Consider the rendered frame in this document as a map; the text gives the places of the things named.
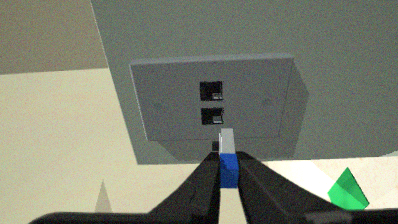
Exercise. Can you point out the grey panel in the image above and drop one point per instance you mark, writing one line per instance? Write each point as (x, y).
(294, 79)

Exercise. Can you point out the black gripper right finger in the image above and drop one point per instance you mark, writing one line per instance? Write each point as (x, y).
(267, 197)

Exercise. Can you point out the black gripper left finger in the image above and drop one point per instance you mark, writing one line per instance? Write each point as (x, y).
(195, 201)

